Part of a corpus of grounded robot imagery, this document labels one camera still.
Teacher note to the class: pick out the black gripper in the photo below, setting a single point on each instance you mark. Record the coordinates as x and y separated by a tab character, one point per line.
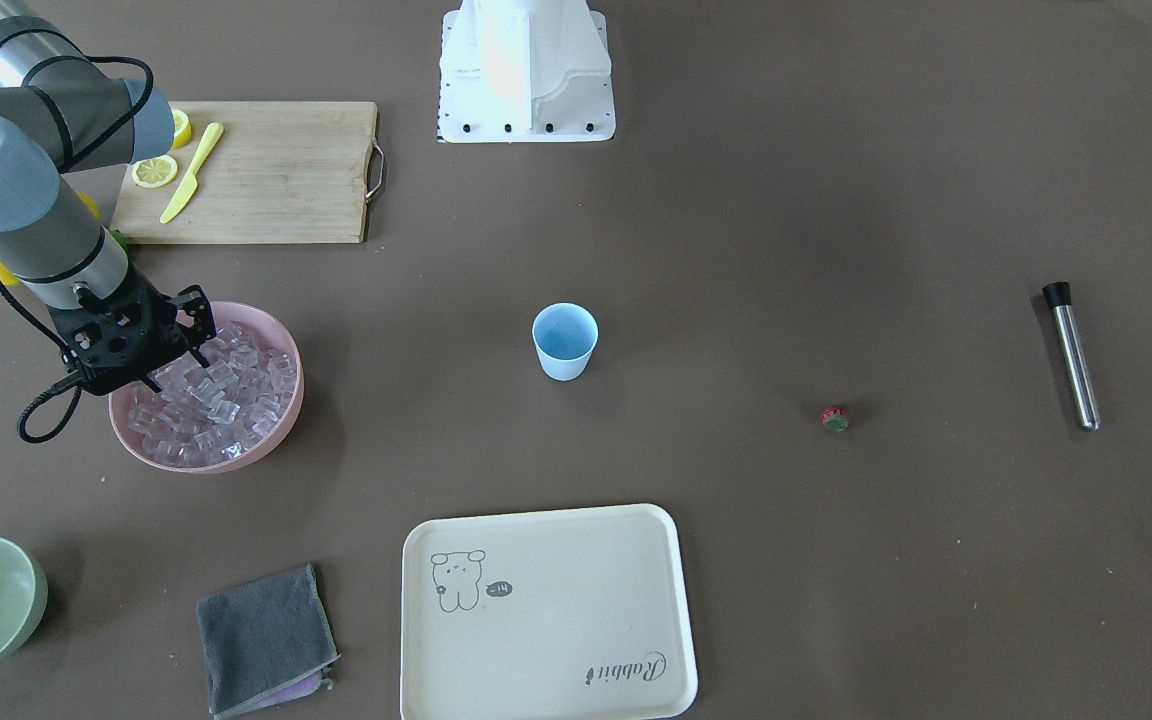
194	311

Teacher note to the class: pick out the red strawberry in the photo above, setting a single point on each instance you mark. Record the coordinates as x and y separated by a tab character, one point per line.
835	418

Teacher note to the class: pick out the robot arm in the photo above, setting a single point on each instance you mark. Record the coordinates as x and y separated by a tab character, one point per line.
59	112

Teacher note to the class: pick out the ice cubes pile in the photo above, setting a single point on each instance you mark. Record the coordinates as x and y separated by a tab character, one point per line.
211	395

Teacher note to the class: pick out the light blue cup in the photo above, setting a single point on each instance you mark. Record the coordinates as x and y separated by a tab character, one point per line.
564	337

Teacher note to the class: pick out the pink bowl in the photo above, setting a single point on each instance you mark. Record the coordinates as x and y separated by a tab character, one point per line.
281	410

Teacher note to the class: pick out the green lime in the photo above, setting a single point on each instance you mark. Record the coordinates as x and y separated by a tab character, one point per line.
119	238

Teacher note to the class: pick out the yellow plastic knife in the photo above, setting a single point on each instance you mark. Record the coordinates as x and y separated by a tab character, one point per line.
188	185

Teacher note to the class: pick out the lemon slice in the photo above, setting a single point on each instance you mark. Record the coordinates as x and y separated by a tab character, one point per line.
153	173

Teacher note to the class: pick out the wooden cutting board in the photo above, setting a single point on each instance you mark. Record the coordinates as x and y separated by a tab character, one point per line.
282	172

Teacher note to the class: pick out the lemon half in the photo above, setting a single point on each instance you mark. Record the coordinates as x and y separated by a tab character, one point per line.
182	129

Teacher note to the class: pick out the grey folded cloth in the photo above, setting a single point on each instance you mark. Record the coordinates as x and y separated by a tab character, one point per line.
266	643

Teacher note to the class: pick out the cream rabbit tray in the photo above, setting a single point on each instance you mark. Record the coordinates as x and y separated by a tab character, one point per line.
560	614

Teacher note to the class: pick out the steel muddler black tip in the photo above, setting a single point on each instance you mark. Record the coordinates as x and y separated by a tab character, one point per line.
1059	298

